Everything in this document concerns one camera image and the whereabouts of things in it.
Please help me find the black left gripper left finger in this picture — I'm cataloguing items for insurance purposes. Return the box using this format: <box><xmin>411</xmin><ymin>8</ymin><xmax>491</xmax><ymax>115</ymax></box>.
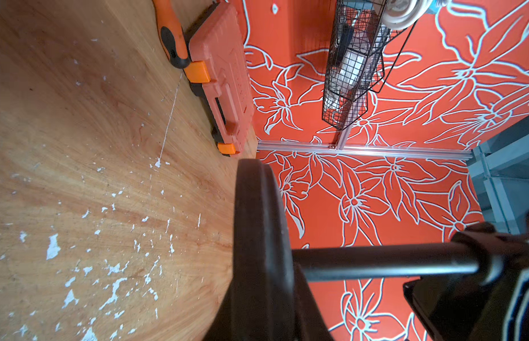
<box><xmin>203</xmin><ymin>289</ymin><xmax>233</xmax><ymax>341</ymax></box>

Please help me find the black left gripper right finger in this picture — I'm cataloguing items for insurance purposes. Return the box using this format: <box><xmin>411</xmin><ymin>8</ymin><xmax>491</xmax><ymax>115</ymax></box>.
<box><xmin>294</xmin><ymin>263</ymin><xmax>333</xmax><ymax>340</ymax></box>

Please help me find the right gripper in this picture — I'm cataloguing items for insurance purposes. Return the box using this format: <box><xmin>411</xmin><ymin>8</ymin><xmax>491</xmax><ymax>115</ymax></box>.
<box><xmin>403</xmin><ymin>266</ymin><xmax>529</xmax><ymax>340</ymax></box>

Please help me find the orange plastic tool case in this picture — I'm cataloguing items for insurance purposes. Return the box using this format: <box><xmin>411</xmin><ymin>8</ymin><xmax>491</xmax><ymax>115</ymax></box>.
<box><xmin>185</xmin><ymin>2</ymin><xmax>255</xmax><ymax>156</ymax></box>

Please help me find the black wire wall basket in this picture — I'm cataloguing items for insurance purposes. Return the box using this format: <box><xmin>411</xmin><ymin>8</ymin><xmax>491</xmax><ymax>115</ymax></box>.
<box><xmin>322</xmin><ymin>1</ymin><xmax>415</xmax><ymax>132</ymax></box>

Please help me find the orange black handled screwdriver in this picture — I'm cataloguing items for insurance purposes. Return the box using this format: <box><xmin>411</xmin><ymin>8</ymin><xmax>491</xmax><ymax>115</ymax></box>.
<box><xmin>152</xmin><ymin>0</ymin><xmax>191</xmax><ymax>70</ymax></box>

